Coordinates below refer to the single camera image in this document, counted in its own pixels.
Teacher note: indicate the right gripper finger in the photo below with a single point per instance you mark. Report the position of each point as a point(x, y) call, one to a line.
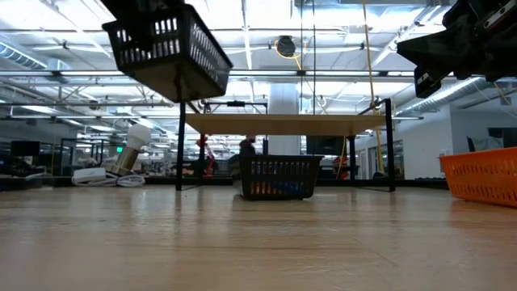
point(436, 50)

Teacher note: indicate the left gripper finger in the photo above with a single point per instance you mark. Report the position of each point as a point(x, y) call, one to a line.
point(137, 6)

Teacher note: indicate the black plastic basket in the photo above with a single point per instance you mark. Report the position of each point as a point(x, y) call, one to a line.
point(182, 81)
point(278, 178)

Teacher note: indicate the orange plastic basket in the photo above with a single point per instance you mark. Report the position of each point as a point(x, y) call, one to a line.
point(484, 178)

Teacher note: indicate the white light bulb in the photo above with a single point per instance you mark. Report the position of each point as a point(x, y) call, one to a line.
point(137, 137)

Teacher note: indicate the black flat screen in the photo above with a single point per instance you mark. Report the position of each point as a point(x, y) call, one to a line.
point(25, 148)
point(325, 145)

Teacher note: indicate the wooden shelf with black legs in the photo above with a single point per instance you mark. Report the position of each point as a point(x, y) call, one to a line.
point(282, 124)

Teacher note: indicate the white power adapter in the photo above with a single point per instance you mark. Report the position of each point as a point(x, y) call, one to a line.
point(89, 175)

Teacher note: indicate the person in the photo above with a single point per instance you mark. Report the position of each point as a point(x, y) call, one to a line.
point(247, 147)

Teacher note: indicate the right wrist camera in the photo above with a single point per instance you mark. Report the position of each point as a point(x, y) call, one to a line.
point(426, 83)

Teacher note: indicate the silver ventilation duct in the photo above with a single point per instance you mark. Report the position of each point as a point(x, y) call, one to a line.
point(448, 95)
point(20, 56)

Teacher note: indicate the black wall screen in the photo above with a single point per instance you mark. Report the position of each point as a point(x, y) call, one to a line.
point(503, 136)

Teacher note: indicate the long ceiling light rail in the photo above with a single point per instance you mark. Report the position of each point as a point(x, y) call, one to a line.
point(323, 73)

